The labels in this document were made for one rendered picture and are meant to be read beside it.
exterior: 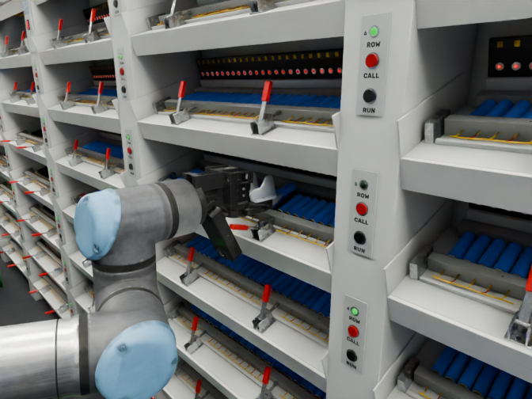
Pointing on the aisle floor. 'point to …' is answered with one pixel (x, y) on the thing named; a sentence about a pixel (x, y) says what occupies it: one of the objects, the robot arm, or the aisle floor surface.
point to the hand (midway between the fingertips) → (271, 197)
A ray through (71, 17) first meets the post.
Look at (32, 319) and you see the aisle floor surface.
